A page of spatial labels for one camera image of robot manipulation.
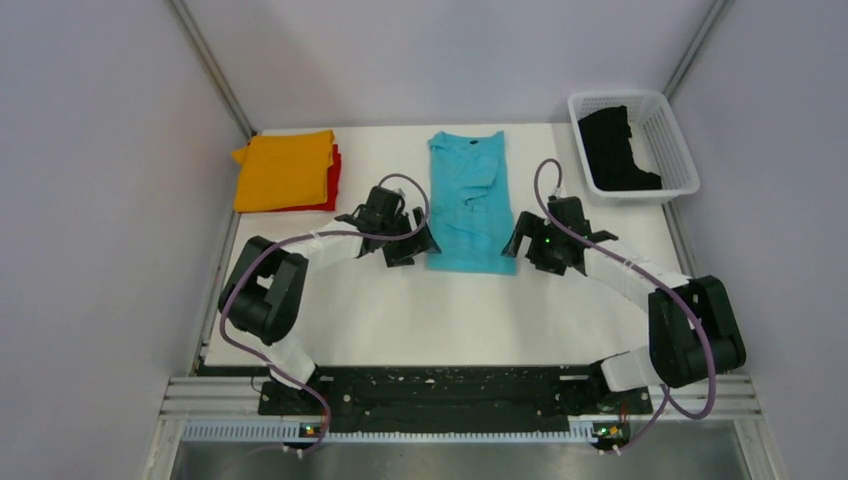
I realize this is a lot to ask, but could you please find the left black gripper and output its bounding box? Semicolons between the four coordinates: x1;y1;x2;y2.
380;206;439;266

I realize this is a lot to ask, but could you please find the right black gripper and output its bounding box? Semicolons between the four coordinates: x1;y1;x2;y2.
503;210;567;276

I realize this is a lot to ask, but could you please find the cyan t shirt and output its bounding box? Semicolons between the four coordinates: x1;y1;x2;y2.
427;131;517;276

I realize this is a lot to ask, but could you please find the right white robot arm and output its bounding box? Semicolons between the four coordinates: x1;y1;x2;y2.
501;196;747;419

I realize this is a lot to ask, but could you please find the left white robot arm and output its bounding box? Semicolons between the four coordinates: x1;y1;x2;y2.
217;184;440;416

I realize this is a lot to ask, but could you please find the folded red t shirt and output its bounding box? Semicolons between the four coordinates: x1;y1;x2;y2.
275;144;342;212

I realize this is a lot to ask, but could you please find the folded orange t shirt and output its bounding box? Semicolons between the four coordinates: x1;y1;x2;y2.
231;130;335;213

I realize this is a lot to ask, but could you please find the black t shirt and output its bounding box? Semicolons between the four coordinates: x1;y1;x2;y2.
578;105;662;192

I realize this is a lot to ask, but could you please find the white plastic basket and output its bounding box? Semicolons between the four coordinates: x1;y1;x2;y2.
567;89;701;206

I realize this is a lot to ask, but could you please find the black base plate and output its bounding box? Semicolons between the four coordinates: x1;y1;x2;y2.
258;366;653;434

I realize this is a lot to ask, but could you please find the white slotted cable duct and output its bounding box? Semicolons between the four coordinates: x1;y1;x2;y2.
181;417;598;444

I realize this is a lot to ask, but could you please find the aluminium frame rail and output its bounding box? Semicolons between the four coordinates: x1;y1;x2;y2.
160;374;764;421

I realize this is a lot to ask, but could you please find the left aluminium corner post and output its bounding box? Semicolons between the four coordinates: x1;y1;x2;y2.
164;0;256;139

